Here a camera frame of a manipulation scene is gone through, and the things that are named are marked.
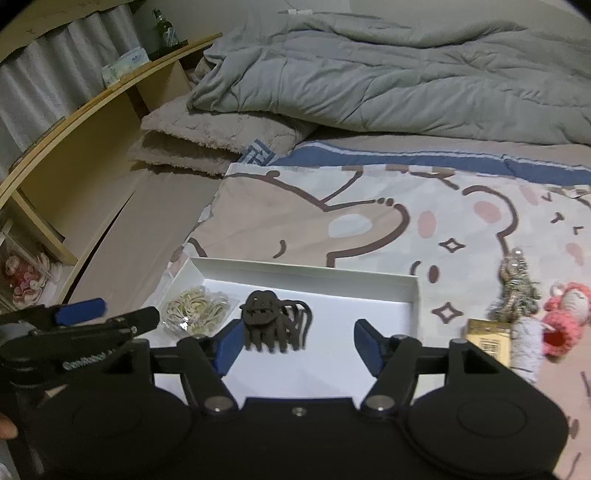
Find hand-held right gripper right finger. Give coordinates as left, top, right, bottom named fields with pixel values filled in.
left=353, top=319, right=502, bottom=417

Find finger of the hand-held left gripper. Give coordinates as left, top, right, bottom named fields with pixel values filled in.
left=32, top=310, right=161, bottom=371
left=0, top=299, right=108, bottom=334

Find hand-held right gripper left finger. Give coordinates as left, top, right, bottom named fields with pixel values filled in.
left=129, top=320, right=245, bottom=416

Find dark brown hair claw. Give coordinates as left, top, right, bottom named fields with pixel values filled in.
left=238, top=290, right=315, bottom=354

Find white shallow cardboard box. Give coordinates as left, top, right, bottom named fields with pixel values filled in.
left=150, top=257, right=423, bottom=398

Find small yellow carton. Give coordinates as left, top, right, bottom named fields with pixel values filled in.
left=464, top=318, right=513, bottom=367

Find braided rope tie with pearls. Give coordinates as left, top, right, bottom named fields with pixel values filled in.
left=487, top=247, right=541, bottom=324

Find clear bag of rubber bands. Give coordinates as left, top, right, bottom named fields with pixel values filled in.
left=159, top=285, right=232, bottom=335

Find pink and white plush trinkets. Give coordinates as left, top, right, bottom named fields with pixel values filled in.
left=0, top=251, right=63, bottom=308

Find bear print bed sheet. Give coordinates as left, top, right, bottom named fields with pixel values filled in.
left=168, top=134, right=591, bottom=480

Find white fuzzy roll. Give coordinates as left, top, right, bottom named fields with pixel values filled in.
left=508, top=316, right=546, bottom=384

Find wooden headboard shelf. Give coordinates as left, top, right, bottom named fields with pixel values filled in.
left=0, top=32, right=222, bottom=315

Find pink crochet doll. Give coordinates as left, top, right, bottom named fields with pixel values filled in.
left=540, top=282, right=591, bottom=363

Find beige fluffy pillow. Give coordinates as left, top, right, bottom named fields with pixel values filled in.
left=129, top=99, right=319, bottom=176

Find grey curtain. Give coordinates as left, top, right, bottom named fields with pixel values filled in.
left=0, top=4, right=139, bottom=167

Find tissue pack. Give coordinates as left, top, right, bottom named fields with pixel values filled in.
left=102, top=46, right=151, bottom=88

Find grey quilt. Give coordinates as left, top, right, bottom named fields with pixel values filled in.
left=187, top=0, right=591, bottom=146

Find green glass bottle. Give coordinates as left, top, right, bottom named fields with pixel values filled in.
left=152, top=8, right=181, bottom=49

